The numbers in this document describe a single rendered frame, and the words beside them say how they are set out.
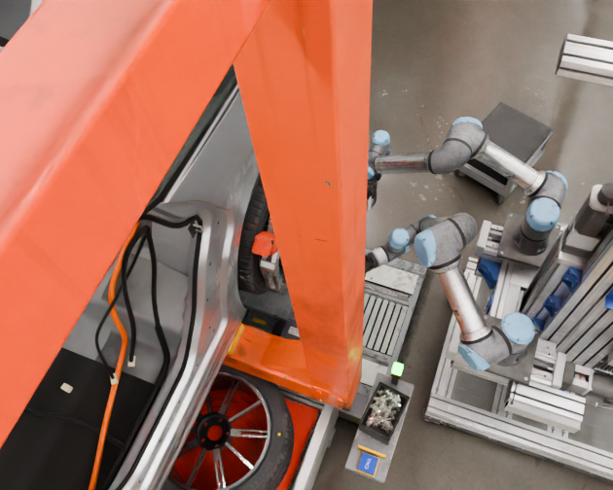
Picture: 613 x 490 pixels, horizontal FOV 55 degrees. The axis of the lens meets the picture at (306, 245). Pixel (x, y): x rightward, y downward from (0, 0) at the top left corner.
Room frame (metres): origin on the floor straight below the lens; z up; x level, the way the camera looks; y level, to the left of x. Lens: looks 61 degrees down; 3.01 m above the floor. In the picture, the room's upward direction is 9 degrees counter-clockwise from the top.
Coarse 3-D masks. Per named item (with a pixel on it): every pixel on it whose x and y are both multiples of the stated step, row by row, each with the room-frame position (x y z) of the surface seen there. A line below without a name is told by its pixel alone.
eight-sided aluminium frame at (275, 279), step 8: (272, 232) 1.18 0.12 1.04; (272, 256) 1.10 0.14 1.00; (264, 264) 1.08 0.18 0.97; (272, 264) 1.07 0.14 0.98; (264, 272) 1.08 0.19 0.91; (272, 272) 1.06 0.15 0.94; (280, 272) 1.18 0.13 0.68; (272, 280) 1.10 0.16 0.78; (280, 280) 1.08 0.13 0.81; (272, 288) 1.07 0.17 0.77; (280, 288) 1.06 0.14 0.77
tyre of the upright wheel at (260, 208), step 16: (256, 192) 1.29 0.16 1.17; (256, 208) 1.23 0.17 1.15; (256, 224) 1.18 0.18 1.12; (240, 240) 1.15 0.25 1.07; (240, 256) 1.11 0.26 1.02; (256, 256) 1.12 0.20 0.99; (240, 272) 1.08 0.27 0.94; (256, 272) 1.09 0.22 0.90; (240, 288) 1.08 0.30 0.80; (256, 288) 1.06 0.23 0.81
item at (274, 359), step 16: (240, 336) 0.91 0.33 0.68; (256, 336) 0.90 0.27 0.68; (272, 336) 0.89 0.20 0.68; (240, 352) 0.84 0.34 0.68; (256, 352) 0.83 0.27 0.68; (272, 352) 0.81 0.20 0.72; (288, 352) 0.78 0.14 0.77; (240, 368) 0.81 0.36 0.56; (256, 368) 0.77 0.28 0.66; (272, 368) 0.75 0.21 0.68; (288, 368) 0.71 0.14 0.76; (304, 368) 0.68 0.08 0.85; (288, 384) 0.70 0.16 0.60; (304, 384) 0.67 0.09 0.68
